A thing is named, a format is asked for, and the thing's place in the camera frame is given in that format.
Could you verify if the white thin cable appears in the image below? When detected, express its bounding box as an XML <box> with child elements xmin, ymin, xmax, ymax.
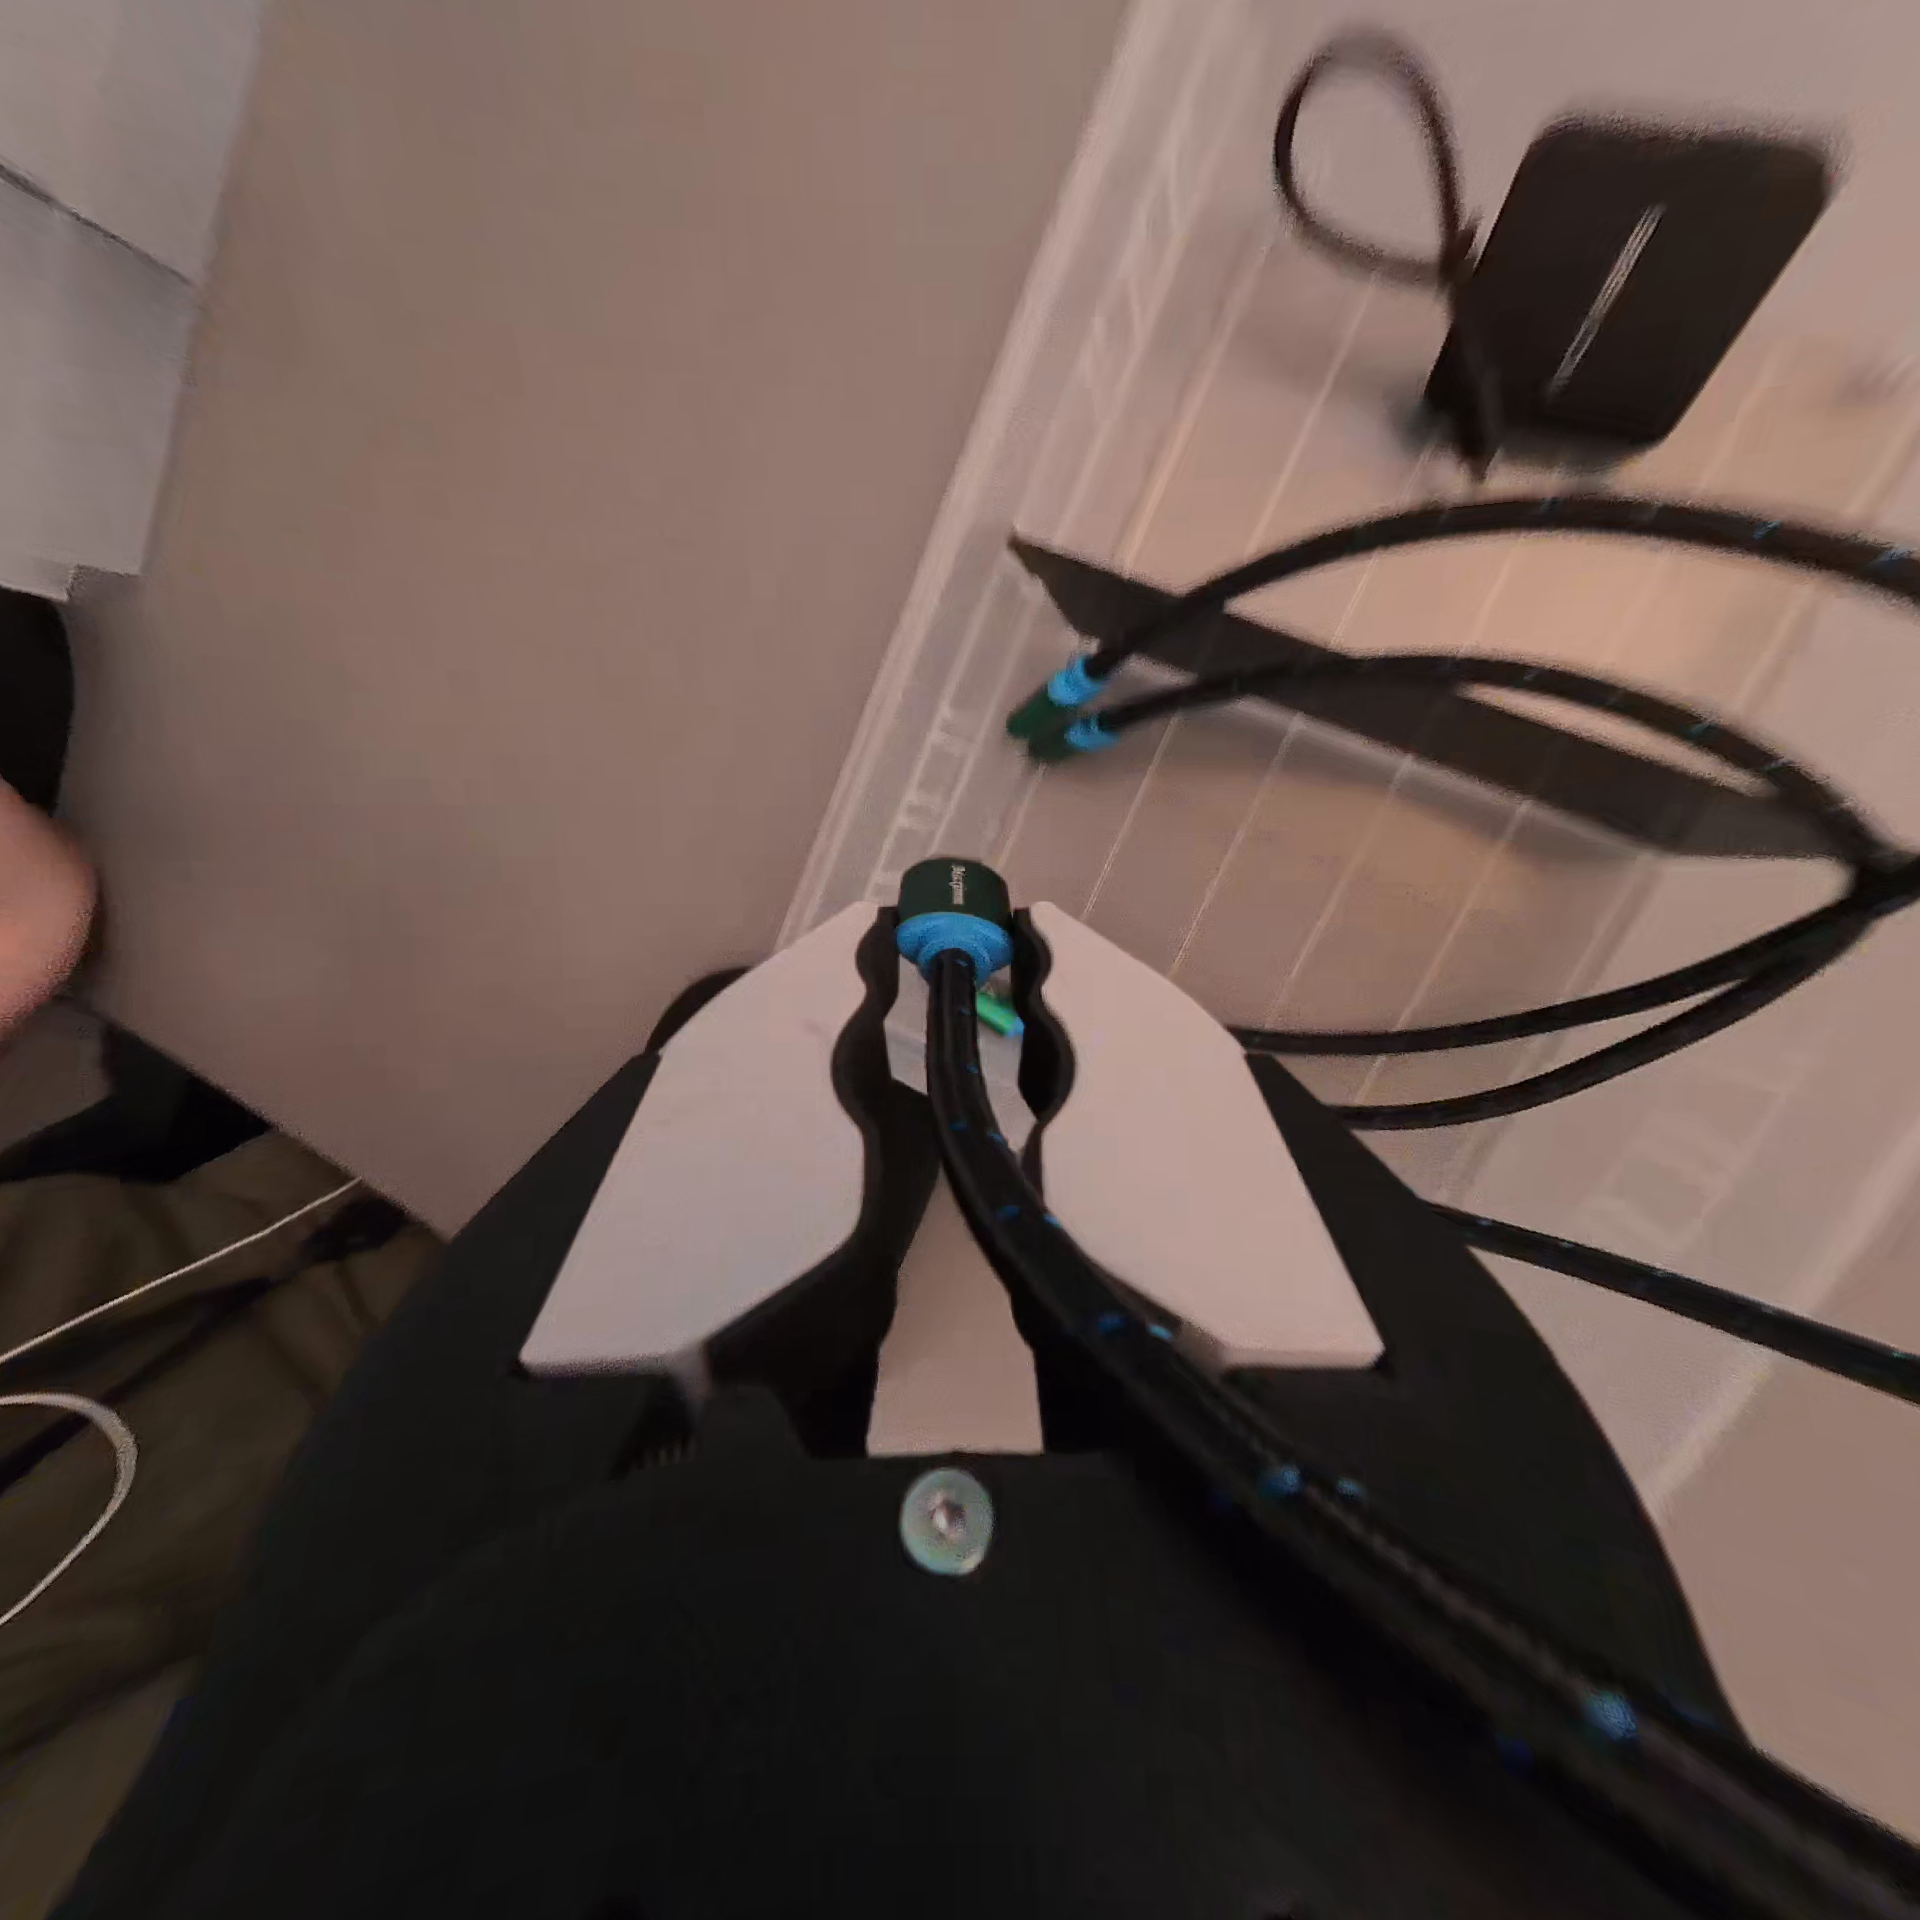
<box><xmin>0</xmin><ymin>1178</ymin><xmax>371</xmax><ymax>1634</ymax></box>

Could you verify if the black braided HDMI cable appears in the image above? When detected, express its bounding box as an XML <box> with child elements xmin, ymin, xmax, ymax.
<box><xmin>893</xmin><ymin>854</ymin><xmax>1920</xmax><ymax>1920</ymax></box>
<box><xmin>1004</xmin><ymin>496</ymin><xmax>1920</xmax><ymax>1132</ymax></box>

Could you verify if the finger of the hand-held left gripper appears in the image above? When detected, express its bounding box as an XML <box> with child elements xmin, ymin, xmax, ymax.
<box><xmin>0</xmin><ymin>0</ymin><xmax>264</xmax><ymax>602</ymax></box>

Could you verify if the clear plastic bin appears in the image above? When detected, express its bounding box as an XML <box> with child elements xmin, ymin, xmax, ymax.
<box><xmin>775</xmin><ymin>0</ymin><xmax>1920</xmax><ymax>1516</ymax></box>

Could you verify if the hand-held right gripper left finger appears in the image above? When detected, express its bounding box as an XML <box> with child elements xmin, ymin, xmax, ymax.
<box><xmin>517</xmin><ymin>900</ymin><xmax>942</xmax><ymax>1452</ymax></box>

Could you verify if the black bin divider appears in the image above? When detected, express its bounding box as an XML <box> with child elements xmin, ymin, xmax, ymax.
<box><xmin>1008</xmin><ymin>530</ymin><xmax>1883</xmax><ymax>866</ymax></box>

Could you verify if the black square adapter hub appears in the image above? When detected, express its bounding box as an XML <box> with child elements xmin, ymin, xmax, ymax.
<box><xmin>1422</xmin><ymin>115</ymin><xmax>1843</xmax><ymax>457</ymax></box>

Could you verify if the person's left hand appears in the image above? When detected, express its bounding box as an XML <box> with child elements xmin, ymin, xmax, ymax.
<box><xmin>0</xmin><ymin>790</ymin><xmax>100</xmax><ymax>1037</ymax></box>

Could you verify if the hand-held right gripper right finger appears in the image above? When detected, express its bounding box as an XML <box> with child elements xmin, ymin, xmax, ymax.
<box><xmin>1008</xmin><ymin>900</ymin><xmax>1380</xmax><ymax>1448</ymax></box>

